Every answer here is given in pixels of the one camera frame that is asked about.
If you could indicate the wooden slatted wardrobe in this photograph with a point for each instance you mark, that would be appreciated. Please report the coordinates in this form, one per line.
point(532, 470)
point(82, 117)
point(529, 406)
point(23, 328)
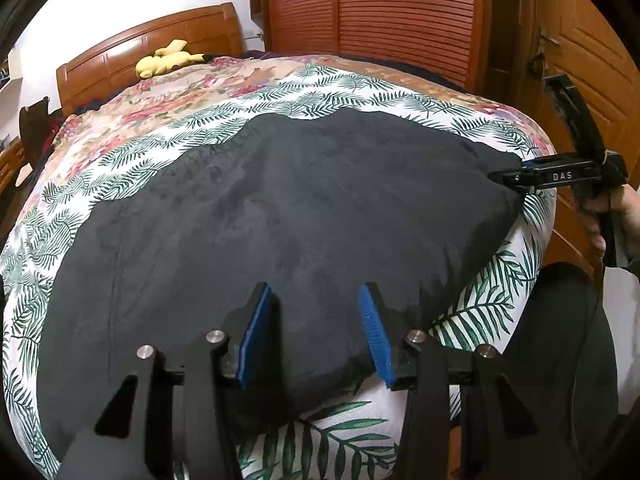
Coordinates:
point(380, 10)

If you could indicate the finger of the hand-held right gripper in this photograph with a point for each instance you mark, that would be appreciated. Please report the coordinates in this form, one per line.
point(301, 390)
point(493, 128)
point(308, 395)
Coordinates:
point(560, 177)
point(537, 161)

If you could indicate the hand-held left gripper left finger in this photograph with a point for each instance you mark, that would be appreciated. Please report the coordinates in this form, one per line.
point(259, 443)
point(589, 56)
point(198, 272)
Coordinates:
point(255, 332)

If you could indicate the wooden desk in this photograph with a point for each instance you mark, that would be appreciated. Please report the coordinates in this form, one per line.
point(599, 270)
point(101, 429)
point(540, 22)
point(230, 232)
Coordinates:
point(10, 165)

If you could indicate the person's right hand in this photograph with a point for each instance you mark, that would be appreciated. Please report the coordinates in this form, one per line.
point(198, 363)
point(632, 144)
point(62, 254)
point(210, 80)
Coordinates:
point(591, 207)

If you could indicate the wooden bed headboard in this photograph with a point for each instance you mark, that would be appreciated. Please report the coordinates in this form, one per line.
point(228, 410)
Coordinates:
point(150, 45)

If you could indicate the wooden door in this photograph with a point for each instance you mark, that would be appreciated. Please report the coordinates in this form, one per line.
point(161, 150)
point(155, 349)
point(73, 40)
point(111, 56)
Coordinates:
point(595, 35)

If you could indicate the person's dark trouser leg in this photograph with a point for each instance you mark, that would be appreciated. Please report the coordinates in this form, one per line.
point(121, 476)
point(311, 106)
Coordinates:
point(555, 350)

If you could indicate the bed with leaf-print cover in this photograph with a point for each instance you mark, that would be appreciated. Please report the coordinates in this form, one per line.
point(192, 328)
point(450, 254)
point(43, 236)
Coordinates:
point(150, 105)

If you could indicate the yellow plush toy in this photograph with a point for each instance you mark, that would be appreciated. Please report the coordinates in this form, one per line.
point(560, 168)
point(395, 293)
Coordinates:
point(160, 62)

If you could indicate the dark wooden chair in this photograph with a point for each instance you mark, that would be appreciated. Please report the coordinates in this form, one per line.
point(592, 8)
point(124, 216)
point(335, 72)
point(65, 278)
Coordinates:
point(36, 125)

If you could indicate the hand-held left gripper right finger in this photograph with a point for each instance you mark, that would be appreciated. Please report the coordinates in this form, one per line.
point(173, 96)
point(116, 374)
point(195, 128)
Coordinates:
point(375, 332)

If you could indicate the black jacket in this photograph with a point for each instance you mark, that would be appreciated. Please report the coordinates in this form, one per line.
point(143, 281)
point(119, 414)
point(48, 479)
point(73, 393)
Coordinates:
point(280, 220)

